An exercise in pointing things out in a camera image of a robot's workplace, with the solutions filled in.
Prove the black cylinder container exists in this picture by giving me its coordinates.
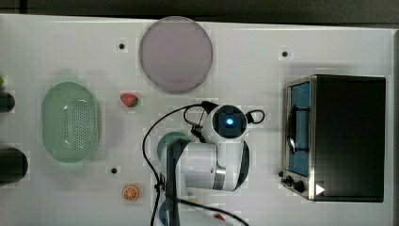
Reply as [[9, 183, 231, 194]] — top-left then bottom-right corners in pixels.
[[0, 148, 28, 186]]

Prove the green perforated colander basket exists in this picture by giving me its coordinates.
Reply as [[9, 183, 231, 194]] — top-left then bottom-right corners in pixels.
[[41, 82, 101, 163]]

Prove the dark cylinder at edge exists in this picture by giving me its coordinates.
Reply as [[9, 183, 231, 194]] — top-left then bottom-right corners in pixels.
[[0, 91, 15, 113]]

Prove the red toy fruit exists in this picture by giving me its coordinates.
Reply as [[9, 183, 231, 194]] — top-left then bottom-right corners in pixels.
[[214, 214, 225, 221]]

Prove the small blue plate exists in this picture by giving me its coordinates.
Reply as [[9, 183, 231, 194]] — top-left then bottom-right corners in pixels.
[[158, 202, 168, 226]]

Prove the toy orange slice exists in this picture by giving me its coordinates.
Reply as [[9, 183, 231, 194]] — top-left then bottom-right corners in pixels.
[[122, 185, 139, 202]]

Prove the toy strawberry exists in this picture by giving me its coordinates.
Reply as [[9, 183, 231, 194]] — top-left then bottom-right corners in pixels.
[[120, 93, 138, 107]]

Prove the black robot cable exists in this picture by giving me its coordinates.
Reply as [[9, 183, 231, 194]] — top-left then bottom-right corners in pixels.
[[141, 101, 266, 226]]

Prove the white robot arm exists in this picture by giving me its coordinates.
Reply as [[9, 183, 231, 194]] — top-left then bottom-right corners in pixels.
[[157, 102, 249, 226]]

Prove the teal green cup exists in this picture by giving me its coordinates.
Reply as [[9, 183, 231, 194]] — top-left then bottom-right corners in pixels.
[[157, 132, 191, 159]]

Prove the black toaster oven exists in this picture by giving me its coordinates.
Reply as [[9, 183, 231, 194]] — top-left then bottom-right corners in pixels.
[[279, 74, 386, 202]]

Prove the round grey plate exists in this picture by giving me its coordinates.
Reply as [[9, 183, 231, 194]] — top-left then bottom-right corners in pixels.
[[139, 16, 213, 93]]

